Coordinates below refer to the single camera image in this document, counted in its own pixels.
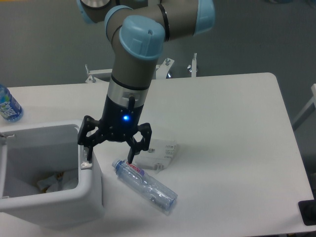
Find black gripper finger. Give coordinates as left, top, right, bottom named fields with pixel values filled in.
left=126, top=123, right=152, bottom=162
left=78, top=115, right=110, bottom=162

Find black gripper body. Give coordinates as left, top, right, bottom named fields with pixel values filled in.
left=99, top=95, right=143, bottom=142

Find white plastic trash can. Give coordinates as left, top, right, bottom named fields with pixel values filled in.
left=0, top=120, right=104, bottom=228

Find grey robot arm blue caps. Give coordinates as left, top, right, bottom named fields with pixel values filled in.
left=77, top=0, right=215, bottom=162

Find crumpled trash inside can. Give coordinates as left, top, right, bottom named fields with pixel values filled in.
left=37, top=169, right=79, bottom=193

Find crumpled white paper packet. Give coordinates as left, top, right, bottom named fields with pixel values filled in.
left=133, top=139, right=177, bottom=173

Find clear empty water bottle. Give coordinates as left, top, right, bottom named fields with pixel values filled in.
left=112, top=159, right=178, bottom=214

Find blue labelled water bottle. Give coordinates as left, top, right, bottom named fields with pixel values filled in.
left=0, top=84, right=24, bottom=122

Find black clamp at table edge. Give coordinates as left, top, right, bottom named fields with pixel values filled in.
left=298, top=199, right=316, bottom=226

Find white metal base frame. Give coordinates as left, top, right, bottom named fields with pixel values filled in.
left=85, top=53, right=198, bottom=83

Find white frame at right edge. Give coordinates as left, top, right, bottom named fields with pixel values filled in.
left=292, top=83, right=316, bottom=131

